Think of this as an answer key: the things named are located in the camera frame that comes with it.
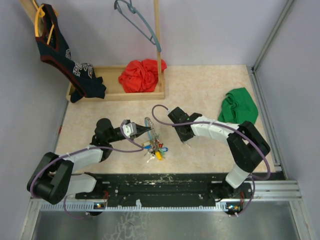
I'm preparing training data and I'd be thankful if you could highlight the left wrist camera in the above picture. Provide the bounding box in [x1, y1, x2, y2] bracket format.
[120, 120, 138, 138]

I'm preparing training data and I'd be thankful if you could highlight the red cloth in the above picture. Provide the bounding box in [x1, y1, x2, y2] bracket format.
[118, 59, 159, 93]

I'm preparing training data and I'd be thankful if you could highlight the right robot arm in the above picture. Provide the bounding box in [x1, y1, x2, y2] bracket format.
[168, 107, 271, 198]

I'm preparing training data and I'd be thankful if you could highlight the wooden rack tray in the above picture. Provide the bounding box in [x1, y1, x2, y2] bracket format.
[19, 0, 165, 102]

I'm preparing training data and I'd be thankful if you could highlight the green cloth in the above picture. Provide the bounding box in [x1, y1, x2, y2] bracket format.
[218, 87, 259, 125]

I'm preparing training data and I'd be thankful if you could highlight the yellow clothes hanger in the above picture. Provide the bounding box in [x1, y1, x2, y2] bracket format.
[31, 0, 55, 45]

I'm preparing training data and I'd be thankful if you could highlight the large metal keyring with keys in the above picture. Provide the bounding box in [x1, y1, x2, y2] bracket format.
[142, 117, 169, 164]

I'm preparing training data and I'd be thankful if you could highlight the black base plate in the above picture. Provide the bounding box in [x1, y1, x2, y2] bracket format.
[75, 173, 240, 208]

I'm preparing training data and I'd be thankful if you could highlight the grey-blue clothes hanger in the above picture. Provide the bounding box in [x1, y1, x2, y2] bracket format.
[113, 0, 162, 53]

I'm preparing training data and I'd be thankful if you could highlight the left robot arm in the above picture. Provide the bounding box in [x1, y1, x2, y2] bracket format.
[26, 118, 152, 205]

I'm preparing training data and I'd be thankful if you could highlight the navy tank top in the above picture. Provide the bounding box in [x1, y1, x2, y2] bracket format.
[35, 4, 107, 103]

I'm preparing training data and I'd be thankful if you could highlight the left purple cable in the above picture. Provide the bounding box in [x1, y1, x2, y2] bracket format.
[29, 120, 146, 220]

